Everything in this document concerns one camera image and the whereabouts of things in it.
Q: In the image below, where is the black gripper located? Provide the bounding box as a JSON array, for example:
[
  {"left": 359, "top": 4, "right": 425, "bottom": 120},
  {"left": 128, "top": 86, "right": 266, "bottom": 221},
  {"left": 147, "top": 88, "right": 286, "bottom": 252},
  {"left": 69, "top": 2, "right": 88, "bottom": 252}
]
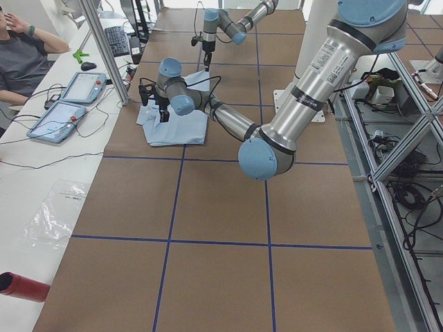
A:
[
  {"left": 138, "top": 78, "right": 170, "bottom": 123},
  {"left": 191, "top": 33, "right": 217, "bottom": 72}
]

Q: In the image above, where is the light blue button shirt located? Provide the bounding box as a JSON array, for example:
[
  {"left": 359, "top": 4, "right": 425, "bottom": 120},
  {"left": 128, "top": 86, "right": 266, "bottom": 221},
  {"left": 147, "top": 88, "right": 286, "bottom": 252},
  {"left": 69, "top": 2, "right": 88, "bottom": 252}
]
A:
[{"left": 136, "top": 71, "right": 209, "bottom": 147}]

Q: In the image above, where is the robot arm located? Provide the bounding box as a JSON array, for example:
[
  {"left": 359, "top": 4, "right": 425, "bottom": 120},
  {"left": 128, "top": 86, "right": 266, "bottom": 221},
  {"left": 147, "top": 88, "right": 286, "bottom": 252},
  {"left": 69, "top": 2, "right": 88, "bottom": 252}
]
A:
[
  {"left": 139, "top": 1, "right": 408, "bottom": 180},
  {"left": 191, "top": 0, "right": 279, "bottom": 72}
]

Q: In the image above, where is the upper teach pendant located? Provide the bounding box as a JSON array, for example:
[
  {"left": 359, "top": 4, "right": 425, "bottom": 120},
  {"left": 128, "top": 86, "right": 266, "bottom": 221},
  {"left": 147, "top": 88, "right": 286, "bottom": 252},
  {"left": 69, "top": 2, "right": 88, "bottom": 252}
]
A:
[{"left": 60, "top": 72, "right": 107, "bottom": 105}]

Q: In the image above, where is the teach pendant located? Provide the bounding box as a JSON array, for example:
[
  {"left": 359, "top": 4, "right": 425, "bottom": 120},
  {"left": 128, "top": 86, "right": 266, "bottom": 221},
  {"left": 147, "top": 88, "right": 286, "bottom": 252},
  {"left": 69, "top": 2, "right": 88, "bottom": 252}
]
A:
[
  {"left": 60, "top": 72, "right": 107, "bottom": 105},
  {"left": 26, "top": 101, "right": 87, "bottom": 144}
]

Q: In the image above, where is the black keyboard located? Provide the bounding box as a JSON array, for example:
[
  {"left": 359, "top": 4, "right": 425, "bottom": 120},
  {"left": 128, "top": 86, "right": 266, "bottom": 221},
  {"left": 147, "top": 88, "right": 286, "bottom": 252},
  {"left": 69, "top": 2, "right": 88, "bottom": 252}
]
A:
[{"left": 104, "top": 26, "right": 129, "bottom": 57}]

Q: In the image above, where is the black computer mouse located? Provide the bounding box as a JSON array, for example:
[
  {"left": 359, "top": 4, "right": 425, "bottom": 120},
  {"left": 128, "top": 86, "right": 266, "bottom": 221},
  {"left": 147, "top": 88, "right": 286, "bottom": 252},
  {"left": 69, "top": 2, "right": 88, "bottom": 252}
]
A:
[{"left": 80, "top": 62, "right": 97, "bottom": 71}]

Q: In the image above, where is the green plastic tool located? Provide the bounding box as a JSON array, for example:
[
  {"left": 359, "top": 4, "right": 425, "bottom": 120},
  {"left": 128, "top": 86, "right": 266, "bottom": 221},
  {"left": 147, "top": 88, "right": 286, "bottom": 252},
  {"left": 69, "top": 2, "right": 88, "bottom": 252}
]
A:
[{"left": 73, "top": 49, "right": 89, "bottom": 64}]

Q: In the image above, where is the lower teach pendant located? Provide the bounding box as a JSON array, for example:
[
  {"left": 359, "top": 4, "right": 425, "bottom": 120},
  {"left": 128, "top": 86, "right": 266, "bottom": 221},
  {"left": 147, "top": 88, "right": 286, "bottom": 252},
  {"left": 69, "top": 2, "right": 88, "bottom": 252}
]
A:
[{"left": 26, "top": 101, "right": 87, "bottom": 144}]

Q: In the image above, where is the person in grey shirt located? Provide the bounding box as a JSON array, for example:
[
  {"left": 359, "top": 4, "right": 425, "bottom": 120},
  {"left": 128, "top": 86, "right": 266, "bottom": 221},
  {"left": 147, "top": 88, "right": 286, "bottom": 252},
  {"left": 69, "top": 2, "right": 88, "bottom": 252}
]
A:
[{"left": 1, "top": 12, "right": 70, "bottom": 106}]

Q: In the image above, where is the clear plastic bag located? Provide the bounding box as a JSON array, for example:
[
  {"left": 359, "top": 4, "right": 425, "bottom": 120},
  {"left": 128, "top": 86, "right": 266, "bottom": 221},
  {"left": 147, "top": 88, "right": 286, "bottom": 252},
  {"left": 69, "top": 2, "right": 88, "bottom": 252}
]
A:
[{"left": 20, "top": 180, "right": 91, "bottom": 251}]

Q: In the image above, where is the red cylinder bottle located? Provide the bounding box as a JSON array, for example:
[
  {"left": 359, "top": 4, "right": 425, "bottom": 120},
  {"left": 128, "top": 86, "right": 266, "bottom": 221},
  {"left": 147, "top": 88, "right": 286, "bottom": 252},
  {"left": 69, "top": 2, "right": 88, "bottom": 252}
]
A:
[{"left": 1, "top": 272, "right": 50, "bottom": 302}]

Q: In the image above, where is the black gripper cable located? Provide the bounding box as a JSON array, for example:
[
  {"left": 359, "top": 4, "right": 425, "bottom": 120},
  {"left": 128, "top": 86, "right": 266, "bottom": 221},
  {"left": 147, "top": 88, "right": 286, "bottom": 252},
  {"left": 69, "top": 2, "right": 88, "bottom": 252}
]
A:
[{"left": 140, "top": 75, "right": 229, "bottom": 120}]

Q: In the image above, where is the white camera post base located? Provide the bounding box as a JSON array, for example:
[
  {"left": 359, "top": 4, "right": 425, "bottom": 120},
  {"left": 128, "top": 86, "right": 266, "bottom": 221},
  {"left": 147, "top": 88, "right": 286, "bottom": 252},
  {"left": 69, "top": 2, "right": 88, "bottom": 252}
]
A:
[{"left": 274, "top": 1, "right": 355, "bottom": 119}]

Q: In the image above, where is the aluminium frame post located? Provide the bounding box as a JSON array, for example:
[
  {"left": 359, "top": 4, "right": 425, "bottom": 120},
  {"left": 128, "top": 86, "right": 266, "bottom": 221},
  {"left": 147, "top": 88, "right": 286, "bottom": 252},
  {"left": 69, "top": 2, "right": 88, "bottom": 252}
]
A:
[{"left": 79, "top": 0, "right": 129, "bottom": 106}]

